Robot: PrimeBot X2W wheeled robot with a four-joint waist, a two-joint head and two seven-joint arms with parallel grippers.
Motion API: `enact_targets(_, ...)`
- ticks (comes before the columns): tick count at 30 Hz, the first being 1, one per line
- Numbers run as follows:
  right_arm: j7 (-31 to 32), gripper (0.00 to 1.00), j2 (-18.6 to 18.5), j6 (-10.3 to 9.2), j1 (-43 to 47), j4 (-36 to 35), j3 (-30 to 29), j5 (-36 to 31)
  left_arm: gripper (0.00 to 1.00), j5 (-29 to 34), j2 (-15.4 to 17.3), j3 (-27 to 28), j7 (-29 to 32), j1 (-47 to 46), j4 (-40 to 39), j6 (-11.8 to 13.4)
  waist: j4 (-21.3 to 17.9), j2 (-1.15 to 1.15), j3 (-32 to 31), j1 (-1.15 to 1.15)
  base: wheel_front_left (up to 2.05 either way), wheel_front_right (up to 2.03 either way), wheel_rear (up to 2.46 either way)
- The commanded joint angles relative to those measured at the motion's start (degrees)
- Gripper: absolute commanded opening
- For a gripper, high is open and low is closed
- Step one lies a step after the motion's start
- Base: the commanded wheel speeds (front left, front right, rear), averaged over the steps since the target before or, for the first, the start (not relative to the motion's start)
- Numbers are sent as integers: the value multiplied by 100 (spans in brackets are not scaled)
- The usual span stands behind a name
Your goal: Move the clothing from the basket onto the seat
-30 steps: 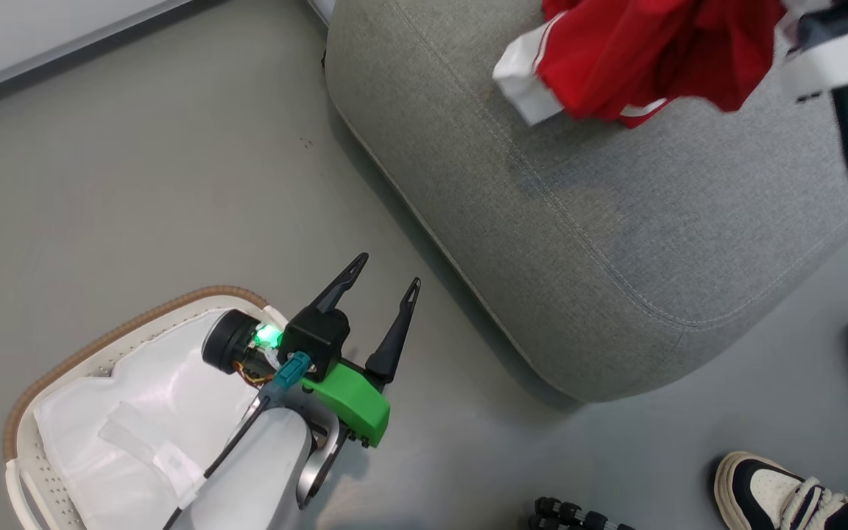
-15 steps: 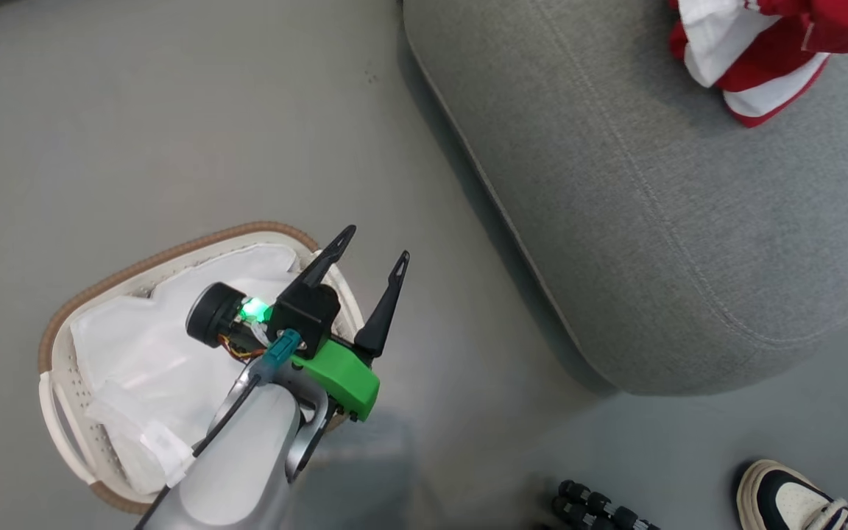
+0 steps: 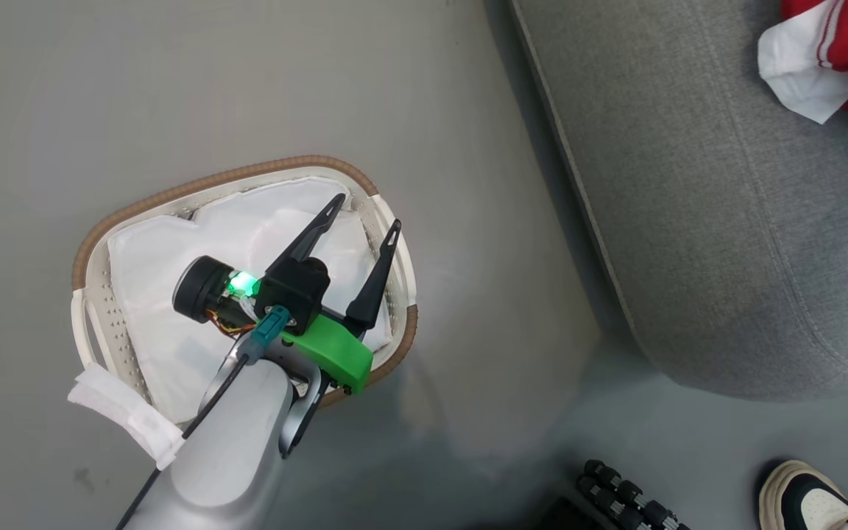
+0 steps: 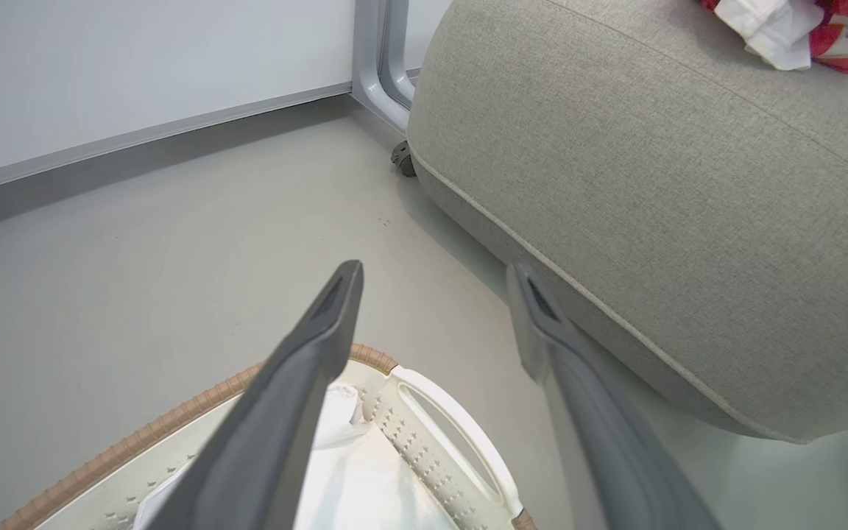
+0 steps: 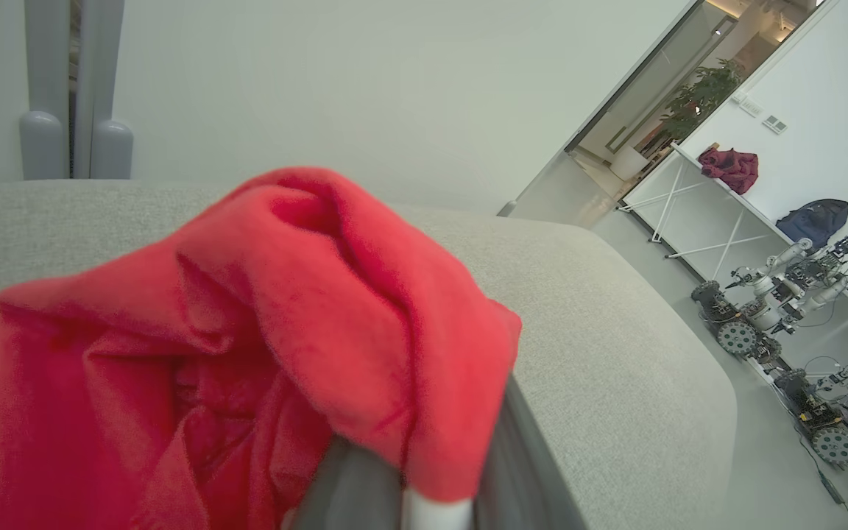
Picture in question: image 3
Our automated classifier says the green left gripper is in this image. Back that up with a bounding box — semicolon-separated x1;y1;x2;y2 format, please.
265;194;402;395

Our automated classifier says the grey fabric sofa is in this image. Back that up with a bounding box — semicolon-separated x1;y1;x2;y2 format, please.
509;0;848;403

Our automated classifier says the white laundry basket brown rim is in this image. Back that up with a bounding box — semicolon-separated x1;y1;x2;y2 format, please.
71;155;419;428

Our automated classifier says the black round motor housing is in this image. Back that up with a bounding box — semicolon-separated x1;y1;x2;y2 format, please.
172;255;237;323

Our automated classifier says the white fabric basket liner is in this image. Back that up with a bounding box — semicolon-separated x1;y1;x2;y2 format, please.
67;177;395;470

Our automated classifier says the black and white sneaker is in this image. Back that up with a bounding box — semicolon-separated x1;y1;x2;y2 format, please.
758;460;848;530

